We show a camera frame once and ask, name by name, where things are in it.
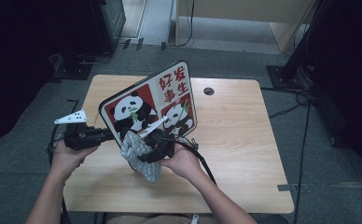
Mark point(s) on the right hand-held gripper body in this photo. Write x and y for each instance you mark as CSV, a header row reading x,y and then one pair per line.
x,y
160,144

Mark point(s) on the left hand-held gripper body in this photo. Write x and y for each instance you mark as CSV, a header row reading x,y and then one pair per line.
x,y
82,137

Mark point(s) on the grey white knitted cloth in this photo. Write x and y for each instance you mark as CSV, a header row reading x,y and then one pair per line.
x,y
140,155

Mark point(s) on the square panda print board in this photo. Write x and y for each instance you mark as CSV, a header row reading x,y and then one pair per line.
x,y
138,102

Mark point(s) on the person's left hand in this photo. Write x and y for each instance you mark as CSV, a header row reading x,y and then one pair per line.
x,y
67,158

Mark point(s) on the person's right hand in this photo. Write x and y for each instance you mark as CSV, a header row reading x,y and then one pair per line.
x,y
182,163

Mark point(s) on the black floor tape corner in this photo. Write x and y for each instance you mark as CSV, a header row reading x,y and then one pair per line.
x,y
75,104

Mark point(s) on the person's beige trousers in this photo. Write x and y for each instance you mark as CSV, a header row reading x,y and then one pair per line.
x,y
151,220

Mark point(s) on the small white tag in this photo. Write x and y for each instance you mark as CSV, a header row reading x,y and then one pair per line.
x,y
195,219

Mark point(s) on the dark curtain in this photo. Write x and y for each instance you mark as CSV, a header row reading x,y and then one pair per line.
x,y
356,77
14,62

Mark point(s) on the dark cabinet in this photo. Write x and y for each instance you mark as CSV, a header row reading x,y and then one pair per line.
x,y
114,15

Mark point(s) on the grey floor tape strip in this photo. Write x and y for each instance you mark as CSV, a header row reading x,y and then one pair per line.
x,y
287,187

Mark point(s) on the black metal stand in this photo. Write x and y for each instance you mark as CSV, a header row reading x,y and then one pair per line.
x,y
281,77

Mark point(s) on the light wooden cabinet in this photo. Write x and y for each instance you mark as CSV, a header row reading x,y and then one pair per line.
x,y
247,7

